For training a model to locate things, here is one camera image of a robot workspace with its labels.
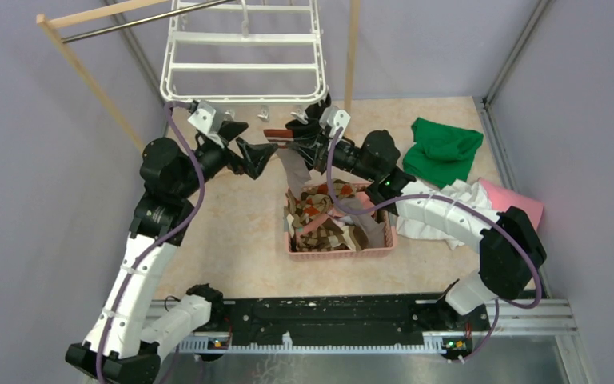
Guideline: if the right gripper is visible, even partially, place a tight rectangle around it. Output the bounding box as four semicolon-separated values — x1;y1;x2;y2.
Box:
286;127;378;183

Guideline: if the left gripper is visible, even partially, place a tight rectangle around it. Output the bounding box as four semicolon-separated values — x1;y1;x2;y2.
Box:
174;120;277;198

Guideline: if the grey orange striped sock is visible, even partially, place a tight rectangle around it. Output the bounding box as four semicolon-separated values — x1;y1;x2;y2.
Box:
263;129;311;197

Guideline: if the white clip hanger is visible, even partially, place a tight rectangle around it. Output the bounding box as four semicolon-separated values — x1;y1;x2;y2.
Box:
160;1;329;121

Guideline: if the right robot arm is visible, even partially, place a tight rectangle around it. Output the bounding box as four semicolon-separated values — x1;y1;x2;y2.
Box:
264;110;546;330

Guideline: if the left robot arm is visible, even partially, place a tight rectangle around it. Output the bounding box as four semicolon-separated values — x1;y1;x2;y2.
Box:
65;122;277;383

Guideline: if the pink plastic basket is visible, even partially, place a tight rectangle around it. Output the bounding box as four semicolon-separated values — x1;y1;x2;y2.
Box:
283;184;397;261

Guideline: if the brown striped sock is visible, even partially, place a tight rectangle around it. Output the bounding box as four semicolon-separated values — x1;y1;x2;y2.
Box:
295;226;358;252

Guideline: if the grey cloth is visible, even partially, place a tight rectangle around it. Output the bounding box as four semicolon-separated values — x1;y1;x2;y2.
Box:
337;213;386;251

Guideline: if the green cloth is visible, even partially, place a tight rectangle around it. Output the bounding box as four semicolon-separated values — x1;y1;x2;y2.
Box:
401;118;484;188

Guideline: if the white cloth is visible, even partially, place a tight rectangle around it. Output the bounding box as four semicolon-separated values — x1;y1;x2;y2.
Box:
396;179;492;250

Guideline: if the metal rack rod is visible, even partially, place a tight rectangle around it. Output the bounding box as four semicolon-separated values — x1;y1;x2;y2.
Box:
62;1;229;44

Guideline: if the pink cloth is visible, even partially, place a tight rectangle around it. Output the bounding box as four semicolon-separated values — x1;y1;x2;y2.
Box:
478;178;544;230

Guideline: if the wooden drying rack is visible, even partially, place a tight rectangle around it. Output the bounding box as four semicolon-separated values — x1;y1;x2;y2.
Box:
36;0;364;154

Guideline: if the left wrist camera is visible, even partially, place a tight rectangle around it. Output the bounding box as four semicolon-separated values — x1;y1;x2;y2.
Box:
187;101;226;148

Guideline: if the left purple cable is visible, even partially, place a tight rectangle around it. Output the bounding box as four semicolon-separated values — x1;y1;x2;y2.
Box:
94;102;206;384

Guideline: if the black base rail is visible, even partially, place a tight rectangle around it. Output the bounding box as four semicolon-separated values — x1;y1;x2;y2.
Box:
193;294;491;349

